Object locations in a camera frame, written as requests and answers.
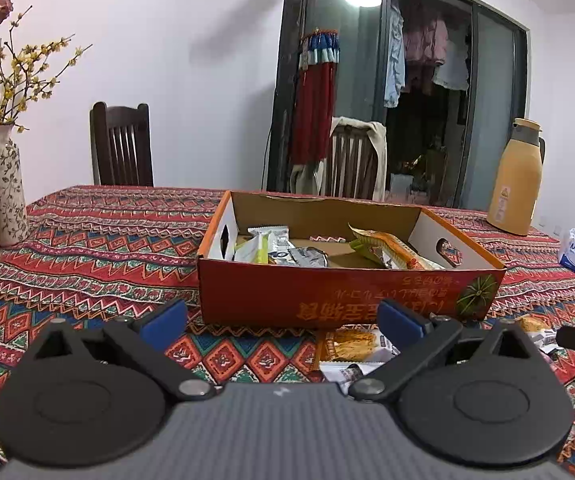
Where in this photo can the white hanging garment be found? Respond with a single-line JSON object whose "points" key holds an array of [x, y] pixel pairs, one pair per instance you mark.
{"points": [[452, 70]]}

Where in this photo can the white plant pot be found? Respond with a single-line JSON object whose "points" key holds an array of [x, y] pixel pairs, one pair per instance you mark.
{"points": [[401, 183]]}

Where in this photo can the white labelled snack packet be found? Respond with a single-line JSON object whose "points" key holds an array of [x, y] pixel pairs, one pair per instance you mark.
{"points": [[277, 237]]}

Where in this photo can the long orange snack packet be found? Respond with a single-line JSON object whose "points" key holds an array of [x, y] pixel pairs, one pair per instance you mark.
{"points": [[397, 252]]}

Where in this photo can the brown wooden chair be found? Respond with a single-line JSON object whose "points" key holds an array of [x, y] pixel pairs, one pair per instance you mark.
{"points": [[352, 165]]}

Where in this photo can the small patterned vase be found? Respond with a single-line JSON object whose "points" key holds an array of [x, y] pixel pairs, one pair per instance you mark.
{"points": [[7, 185]]}

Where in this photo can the light blue hanging shirt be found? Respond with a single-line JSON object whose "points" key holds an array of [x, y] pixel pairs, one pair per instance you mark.
{"points": [[393, 70]]}

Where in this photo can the long green white snack packet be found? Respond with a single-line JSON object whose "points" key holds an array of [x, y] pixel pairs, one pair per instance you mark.
{"points": [[255, 252]]}

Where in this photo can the dark wooden chair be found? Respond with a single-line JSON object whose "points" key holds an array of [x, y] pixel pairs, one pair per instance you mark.
{"points": [[122, 150]]}

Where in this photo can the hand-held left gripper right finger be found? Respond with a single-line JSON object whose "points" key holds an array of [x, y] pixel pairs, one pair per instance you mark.
{"points": [[400, 325]]}

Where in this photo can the wooden chair with cloth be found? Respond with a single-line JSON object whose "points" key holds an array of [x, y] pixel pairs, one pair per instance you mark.
{"points": [[375, 140]]}

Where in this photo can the yellow flower branches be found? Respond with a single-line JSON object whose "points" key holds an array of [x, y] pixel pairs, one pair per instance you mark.
{"points": [[27, 55]]}

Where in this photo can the glass sliding door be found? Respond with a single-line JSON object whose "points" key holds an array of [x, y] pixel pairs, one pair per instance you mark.
{"points": [[492, 110]]}

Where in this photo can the orange cardboard box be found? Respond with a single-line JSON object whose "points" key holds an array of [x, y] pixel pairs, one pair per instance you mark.
{"points": [[267, 295]]}

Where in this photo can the grey snack packet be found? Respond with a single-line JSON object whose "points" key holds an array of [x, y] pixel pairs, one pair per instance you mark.
{"points": [[307, 257]]}

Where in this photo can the pink hanging garment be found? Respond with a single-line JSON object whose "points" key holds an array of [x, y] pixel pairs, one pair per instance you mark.
{"points": [[425, 40]]}

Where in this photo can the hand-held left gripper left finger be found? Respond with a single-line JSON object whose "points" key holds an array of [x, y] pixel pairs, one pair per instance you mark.
{"points": [[165, 322]]}

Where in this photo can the yellow thermos jug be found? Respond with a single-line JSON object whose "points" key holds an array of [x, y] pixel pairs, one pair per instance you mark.
{"points": [[512, 185]]}

